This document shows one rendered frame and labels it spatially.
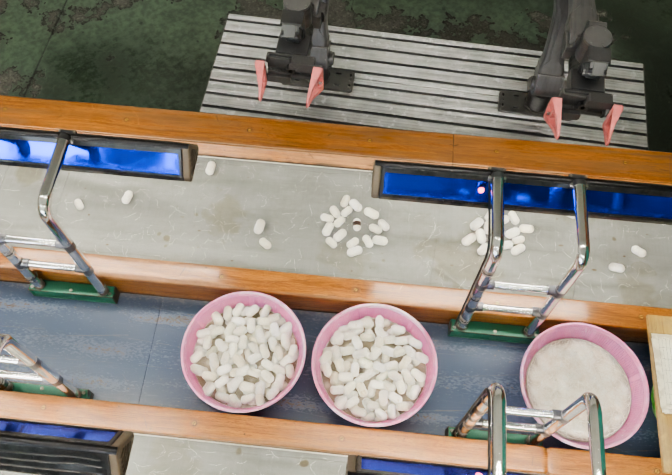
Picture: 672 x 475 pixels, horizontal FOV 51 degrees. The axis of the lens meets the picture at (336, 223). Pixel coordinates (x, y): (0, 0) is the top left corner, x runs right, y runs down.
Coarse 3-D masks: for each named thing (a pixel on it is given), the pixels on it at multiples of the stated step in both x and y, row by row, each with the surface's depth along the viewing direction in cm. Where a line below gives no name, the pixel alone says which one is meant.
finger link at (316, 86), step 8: (296, 64) 144; (304, 64) 144; (312, 64) 144; (312, 72) 143; (320, 72) 143; (312, 80) 143; (320, 80) 147; (312, 88) 143; (320, 88) 147; (312, 96) 146
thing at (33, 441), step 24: (0, 432) 110; (24, 432) 112; (48, 432) 112; (72, 432) 113; (96, 432) 114; (120, 432) 114; (0, 456) 111; (24, 456) 110; (48, 456) 110; (72, 456) 110; (96, 456) 109; (120, 456) 110
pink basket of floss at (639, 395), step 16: (544, 336) 154; (560, 336) 157; (576, 336) 157; (592, 336) 156; (608, 336) 154; (528, 352) 152; (624, 352) 153; (624, 368) 154; (640, 368) 150; (640, 384) 150; (528, 400) 155; (640, 400) 149; (640, 416) 146; (624, 432) 146
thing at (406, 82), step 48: (240, 48) 202; (336, 48) 202; (384, 48) 203; (432, 48) 203; (480, 48) 203; (240, 96) 196; (288, 96) 195; (336, 96) 196; (384, 96) 195; (432, 96) 195; (480, 96) 195; (624, 96) 195; (624, 144) 188
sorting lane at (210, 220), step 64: (0, 192) 172; (64, 192) 172; (192, 192) 172; (256, 192) 172; (320, 192) 173; (128, 256) 164; (192, 256) 164; (256, 256) 165; (320, 256) 165; (384, 256) 165; (448, 256) 165; (512, 256) 165
